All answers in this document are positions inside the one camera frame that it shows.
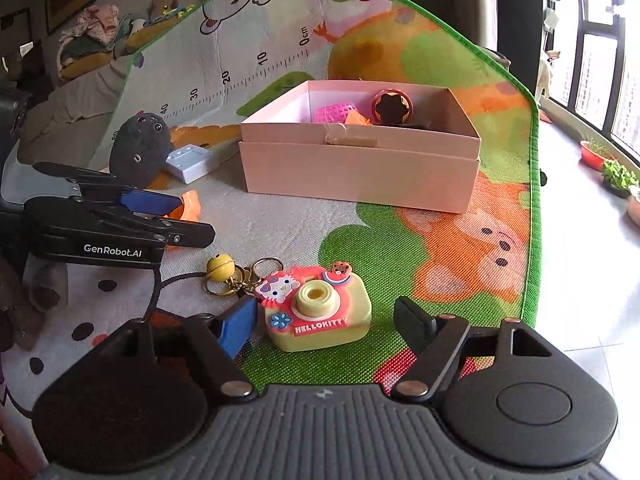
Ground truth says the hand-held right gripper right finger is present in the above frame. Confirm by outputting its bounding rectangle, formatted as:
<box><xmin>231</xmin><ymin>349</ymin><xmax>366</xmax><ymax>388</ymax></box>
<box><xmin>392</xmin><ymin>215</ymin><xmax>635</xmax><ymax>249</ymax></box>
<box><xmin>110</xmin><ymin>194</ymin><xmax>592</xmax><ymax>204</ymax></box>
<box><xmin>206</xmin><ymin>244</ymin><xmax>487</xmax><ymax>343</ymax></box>
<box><xmin>390</xmin><ymin>297</ymin><xmax>557</xmax><ymax>402</ymax></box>

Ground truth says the black window frame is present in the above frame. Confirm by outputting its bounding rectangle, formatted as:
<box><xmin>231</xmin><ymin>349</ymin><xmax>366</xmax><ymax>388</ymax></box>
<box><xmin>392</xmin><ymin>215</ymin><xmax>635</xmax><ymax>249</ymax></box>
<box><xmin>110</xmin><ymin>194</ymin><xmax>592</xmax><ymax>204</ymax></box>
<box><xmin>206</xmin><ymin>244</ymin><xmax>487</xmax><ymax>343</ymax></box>
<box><xmin>544</xmin><ymin>0</ymin><xmax>640</xmax><ymax>162</ymax></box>

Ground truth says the white animal figurine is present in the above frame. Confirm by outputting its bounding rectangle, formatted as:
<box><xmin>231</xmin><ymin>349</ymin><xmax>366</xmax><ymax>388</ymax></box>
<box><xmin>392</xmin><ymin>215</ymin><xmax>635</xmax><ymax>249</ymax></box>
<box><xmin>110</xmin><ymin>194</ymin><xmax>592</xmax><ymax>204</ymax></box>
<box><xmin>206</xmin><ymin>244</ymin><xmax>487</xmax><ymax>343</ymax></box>
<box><xmin>534</xmin><ymin>50</ymin><xmax>562</xmax><ymax>107</ymax></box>

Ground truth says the brown bear plush toy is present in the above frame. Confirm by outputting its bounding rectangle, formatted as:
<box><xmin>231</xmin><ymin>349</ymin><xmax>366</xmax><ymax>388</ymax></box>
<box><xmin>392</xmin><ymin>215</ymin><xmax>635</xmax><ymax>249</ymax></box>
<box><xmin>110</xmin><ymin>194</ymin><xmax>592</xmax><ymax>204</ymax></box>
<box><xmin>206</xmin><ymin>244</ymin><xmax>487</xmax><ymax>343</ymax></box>
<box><xmin>148</xmin><ymin>0</ymin><xmax>197</xmax><ymax>24</ymax></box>

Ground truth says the beige bed sheet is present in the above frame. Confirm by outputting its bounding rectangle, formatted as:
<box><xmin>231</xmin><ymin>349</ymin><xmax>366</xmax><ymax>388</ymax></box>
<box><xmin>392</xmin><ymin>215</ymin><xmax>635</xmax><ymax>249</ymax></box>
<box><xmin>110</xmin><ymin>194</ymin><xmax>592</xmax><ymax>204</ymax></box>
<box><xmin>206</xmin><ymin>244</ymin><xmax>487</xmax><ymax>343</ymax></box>
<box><xmin>27</xmin><ymin>55</ymin><xmax>132</xmax><ymax>137</ymax></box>

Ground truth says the yellow bell keychain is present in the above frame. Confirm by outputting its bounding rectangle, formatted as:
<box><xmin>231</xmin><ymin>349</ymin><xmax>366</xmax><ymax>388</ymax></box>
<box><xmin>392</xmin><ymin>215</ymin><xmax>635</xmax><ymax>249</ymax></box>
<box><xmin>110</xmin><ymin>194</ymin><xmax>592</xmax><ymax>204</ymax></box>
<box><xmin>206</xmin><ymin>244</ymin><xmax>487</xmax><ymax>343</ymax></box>
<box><xmin>202</xmin><ymin>255</ymin><xmax>287</xmax><ymax>307</ymax></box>

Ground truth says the green potted plant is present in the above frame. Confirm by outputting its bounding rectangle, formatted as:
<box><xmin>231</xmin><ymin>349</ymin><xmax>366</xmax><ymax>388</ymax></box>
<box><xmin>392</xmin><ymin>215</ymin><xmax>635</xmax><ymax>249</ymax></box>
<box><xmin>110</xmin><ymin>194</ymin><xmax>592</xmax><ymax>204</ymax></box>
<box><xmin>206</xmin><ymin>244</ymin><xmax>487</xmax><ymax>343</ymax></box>
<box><xmin>600</xmin><ymin>160</ymin><xmax>640</xmax><ymax>199</ymax></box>

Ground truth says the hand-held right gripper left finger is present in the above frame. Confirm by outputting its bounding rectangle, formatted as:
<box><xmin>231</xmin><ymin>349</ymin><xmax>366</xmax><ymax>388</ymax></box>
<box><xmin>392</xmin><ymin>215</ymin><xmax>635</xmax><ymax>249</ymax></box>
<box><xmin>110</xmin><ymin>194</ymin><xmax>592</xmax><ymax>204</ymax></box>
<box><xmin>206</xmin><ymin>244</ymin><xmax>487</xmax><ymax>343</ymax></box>
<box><xmin>102</xmin><ymin>296</ymin><xmax>259</xmax><ymax>402</ymax></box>

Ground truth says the red plant pot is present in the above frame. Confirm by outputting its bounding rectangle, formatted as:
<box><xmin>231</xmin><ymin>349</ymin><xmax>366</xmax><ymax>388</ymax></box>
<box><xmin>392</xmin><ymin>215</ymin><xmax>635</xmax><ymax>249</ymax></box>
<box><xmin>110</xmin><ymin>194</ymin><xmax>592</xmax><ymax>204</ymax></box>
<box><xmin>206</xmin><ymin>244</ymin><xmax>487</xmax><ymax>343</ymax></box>
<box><xmin>579</xmin><ymin>140</ymin><xmax>619</xmax><ymax>171</ymax></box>

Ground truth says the pink round flower toy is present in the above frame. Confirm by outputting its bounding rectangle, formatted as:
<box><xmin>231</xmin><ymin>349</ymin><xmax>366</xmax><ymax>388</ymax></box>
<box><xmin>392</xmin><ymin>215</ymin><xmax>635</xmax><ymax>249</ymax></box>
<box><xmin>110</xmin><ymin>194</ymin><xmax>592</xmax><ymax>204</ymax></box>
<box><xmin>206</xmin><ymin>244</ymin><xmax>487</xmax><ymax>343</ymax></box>
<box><xmin>371</xmin><ymin>88</ymin><xmax>412</xmax><ymax>126</ymax></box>

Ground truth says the pile of clothes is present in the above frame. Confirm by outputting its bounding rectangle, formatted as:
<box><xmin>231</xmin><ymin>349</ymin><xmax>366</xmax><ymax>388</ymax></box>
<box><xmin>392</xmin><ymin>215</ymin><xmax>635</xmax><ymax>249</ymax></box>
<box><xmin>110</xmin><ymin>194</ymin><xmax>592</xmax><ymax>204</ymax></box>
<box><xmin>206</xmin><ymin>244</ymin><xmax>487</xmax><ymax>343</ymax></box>
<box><xmin>56</xmin><ymin>4</ymin><xmax>147</xmax><ymax>68</ymax></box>

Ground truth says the dark suitcase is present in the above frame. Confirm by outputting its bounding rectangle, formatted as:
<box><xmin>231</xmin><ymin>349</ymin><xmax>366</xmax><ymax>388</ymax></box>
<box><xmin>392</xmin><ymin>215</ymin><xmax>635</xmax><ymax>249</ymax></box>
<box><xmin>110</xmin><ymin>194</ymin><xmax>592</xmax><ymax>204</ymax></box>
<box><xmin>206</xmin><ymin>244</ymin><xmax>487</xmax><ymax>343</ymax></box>
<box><xmin>0</xmin><ymin>85</ymin><xmax>37</xmax><ymax>162</ymax></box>

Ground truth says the black cord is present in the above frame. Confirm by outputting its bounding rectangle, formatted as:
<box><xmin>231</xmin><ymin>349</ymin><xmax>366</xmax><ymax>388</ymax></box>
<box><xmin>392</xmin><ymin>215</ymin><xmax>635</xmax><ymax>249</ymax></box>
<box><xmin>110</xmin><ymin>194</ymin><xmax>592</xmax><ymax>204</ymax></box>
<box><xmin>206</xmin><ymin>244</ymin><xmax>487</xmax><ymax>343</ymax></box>
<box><xmin>144</xmin><ymin>272</ymin><xmax>212</xmax><ymax>322</ymax></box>

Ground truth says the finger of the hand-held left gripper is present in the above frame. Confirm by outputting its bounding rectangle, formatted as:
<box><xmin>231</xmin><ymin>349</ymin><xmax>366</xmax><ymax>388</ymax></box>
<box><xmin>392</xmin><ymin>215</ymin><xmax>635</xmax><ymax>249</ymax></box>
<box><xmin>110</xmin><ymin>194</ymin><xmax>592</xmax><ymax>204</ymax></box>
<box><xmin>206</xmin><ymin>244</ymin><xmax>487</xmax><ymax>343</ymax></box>
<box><xmin>75</xmin><ymin>199</ymin><xmax>217</xmax><ymax>252</ymax></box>
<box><xmin>32</xmin><ymin>162</ymin><xmax>184</xmax><ymax>214</ymax></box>

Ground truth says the yellow pink toy camera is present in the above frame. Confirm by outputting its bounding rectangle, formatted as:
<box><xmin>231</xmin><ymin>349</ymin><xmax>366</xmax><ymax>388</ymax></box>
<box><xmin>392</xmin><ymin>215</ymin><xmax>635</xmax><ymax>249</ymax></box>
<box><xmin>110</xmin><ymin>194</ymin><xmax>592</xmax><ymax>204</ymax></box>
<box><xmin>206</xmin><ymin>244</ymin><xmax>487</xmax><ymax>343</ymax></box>
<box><xmin>254</xmin><ymin>260</ymin><xmax>372</xmax><ymax>354</ymax></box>

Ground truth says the person's left hand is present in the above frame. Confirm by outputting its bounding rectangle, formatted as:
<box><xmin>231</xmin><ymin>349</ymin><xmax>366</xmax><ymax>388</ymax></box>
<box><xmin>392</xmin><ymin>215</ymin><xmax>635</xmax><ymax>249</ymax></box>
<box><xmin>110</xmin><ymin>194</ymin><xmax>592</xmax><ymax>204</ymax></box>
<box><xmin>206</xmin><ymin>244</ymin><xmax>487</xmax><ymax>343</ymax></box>
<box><xmin>0</xmin><ymin>260</ymin><xmax>67</xmax><ymax>353</ymax></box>

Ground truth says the white plastic tray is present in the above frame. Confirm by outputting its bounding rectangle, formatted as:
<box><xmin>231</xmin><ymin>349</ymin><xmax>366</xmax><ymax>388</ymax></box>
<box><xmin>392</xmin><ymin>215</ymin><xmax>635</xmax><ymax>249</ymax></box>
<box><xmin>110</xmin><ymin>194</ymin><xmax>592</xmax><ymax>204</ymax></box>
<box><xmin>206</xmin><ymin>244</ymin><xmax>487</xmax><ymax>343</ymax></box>
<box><xmin>164</xmin><ymin>144</ymin><xmax>214</xmax><ymax>185</ymax></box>

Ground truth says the colourful cartoon play mat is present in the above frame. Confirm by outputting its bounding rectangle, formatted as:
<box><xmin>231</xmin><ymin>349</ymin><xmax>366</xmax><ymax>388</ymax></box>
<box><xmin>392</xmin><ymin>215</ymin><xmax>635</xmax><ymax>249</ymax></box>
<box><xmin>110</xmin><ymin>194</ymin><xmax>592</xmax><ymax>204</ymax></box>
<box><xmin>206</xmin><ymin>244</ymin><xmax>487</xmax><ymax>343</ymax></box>
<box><xmin>0</xmin><ymin>0</ymin><xmax>545</xmax><ymax>480</ymax></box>

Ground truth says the pink cardboard box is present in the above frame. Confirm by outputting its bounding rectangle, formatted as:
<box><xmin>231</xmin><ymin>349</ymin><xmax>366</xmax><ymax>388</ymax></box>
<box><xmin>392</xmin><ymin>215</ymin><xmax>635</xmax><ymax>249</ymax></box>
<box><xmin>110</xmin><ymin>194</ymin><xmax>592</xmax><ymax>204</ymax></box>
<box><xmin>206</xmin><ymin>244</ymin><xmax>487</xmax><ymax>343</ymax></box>
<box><xmin>238</xmin><ymin>79</ymin><xmax>482</xmax><ymax>215</ymax></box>

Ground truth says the pink mesh toy basket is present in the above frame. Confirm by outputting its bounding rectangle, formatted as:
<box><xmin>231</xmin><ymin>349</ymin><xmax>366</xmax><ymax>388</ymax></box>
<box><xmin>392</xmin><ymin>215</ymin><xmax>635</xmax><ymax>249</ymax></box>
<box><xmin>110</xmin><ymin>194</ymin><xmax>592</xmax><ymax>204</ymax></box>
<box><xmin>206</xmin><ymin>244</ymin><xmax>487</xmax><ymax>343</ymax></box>
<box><xmin>314</xmin><ymin>101</ymin><xmax>359</xmax><ymax>125</ymax></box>

